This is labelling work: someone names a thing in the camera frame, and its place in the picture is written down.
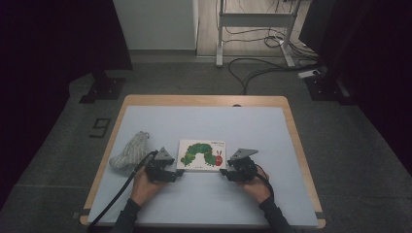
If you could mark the person's left hand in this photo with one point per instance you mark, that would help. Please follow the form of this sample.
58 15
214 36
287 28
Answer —
142 191

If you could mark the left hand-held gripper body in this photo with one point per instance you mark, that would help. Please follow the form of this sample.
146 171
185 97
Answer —
158 171

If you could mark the white power strip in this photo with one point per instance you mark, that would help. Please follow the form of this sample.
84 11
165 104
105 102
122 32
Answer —
307 73

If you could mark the white cabinet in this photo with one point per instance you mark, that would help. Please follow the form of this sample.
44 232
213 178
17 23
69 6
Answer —
155 22

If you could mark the black stand base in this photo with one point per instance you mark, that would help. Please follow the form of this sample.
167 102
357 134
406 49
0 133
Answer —
324 89
103 89

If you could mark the white metal stand frame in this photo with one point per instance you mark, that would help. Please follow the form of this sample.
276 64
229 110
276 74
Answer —
256 19

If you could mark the grey fluffy cloth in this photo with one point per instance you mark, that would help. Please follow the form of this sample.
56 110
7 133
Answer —
129 152

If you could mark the caterpillar picture board book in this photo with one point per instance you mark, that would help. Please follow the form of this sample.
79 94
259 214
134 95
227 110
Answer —
200 155

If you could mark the wooden table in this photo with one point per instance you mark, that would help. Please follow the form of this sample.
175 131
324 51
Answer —
194 99

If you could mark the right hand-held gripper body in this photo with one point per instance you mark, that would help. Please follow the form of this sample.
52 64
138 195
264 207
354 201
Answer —
244 170

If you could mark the person's right hand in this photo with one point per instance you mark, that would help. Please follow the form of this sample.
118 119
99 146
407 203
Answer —
257 191

